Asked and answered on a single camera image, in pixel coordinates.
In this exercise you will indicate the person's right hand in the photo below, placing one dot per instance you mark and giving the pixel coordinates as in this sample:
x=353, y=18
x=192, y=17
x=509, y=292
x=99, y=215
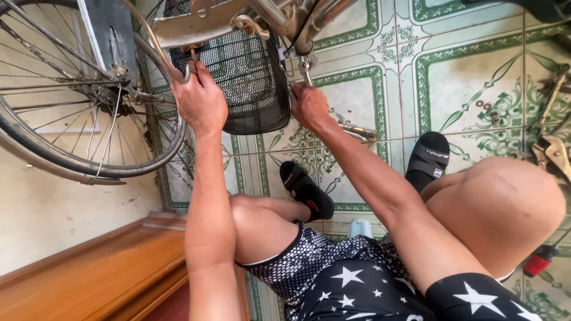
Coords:
x=310, y=107

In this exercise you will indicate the person's left hand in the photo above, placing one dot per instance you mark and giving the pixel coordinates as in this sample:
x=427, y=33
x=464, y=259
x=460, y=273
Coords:
x=200, y=105

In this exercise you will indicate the person's right fingers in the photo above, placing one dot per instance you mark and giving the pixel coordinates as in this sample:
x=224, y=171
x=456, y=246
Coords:
x=298, y=90

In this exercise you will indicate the silver wrench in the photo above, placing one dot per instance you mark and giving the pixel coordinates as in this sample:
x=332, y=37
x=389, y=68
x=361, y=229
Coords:
x=305, y=67

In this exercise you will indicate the curved silver stay rod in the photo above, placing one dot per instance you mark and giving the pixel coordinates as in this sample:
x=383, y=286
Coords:
x=154, y=42

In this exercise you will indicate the black mesh bicycle basket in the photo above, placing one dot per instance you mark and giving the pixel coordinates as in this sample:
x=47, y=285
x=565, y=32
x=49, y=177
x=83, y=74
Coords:
x=252, y=93

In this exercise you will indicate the black slide sandal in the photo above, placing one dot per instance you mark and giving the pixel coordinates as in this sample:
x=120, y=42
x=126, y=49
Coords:
x=429, y=156
x=308, y=191

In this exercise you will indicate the person's left leg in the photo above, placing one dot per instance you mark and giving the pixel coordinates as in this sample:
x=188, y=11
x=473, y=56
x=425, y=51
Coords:
x=258, y=227

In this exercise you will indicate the person's leg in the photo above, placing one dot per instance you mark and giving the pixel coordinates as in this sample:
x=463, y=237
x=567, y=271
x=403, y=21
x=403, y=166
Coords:
x=258, y=227
x=495, y=209

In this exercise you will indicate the pale blue plastic stool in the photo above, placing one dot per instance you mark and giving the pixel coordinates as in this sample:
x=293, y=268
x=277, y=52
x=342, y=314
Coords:
x=359, y=227

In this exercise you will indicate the spoked bicycle wheel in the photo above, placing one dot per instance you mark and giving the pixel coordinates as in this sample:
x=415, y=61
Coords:
x=134, y=166

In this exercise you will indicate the small metal nut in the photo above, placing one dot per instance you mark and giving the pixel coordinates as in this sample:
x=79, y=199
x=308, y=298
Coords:
x=495, y=117

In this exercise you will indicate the black star print shorts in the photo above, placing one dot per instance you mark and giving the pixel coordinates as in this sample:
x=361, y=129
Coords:
x=348, y=285

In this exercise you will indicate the grey metal board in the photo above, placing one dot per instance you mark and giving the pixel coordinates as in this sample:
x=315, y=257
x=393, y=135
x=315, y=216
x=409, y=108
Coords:
x=105, y=22

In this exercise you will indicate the person's right leg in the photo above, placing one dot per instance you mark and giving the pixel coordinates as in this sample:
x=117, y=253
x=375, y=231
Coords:
x=495, y=209

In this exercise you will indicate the long metal hand tool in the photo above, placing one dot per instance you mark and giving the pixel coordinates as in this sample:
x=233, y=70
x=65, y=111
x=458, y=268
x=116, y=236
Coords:
x=553, y=96

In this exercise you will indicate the silver locking pliers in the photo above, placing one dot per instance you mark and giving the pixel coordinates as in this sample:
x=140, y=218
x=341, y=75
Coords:
x=555, y=154

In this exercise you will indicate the brown wooden furniture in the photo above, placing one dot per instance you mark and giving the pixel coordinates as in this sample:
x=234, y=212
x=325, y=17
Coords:
x=89, y=276

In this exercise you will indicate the silver bicycle frame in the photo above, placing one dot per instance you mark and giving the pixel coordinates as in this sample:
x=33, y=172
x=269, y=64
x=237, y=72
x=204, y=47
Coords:
x=308, y=22

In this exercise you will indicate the silver basket bracket plate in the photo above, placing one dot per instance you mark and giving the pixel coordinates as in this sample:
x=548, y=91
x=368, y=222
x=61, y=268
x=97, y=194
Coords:
x=200, y=26

